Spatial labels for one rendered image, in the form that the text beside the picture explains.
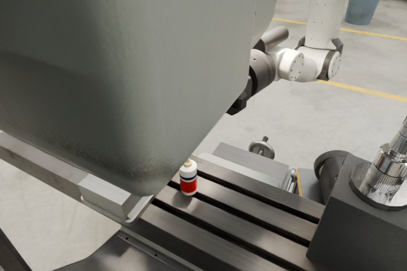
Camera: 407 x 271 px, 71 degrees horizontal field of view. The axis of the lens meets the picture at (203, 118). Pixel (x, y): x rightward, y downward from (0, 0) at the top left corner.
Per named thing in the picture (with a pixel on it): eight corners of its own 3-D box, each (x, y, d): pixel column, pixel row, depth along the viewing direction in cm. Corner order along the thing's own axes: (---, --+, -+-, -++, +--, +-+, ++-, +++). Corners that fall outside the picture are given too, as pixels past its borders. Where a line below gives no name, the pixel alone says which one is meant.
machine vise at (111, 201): (162, 120, 91) (159, 91, 85) (204, 134, 86) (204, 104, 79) (80, 201, 66) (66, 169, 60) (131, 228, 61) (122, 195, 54)
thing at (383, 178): (363, 186, 45) (376, 161, 41) (366, 167, 48) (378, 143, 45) (398, 199, 43) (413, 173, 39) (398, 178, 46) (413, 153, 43)
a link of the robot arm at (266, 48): (233, 84, 65) (261, 67, 72) (274, 100, 59) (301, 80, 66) (234, 35, 59) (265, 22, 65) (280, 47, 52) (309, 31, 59)
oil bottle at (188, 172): (186, 180, 72) (184, 148, 65) (200, 186, 70) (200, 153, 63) (177, 192, 69) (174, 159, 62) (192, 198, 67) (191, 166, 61)
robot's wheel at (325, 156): (350, 180, 144) (363, 151, 132) (352, 188, 140) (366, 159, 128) (309, 175, 147) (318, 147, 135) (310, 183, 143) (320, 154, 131)
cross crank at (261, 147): (251, 151, 132) (253, 131, 125) (275, 159, 128) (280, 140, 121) (237, 173, 121) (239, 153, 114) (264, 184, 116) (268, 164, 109)
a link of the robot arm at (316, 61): (269, 75, 76) (296, 81, 91) (306, 84, 70) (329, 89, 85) (280, 35, 74) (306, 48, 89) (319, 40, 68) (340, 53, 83)
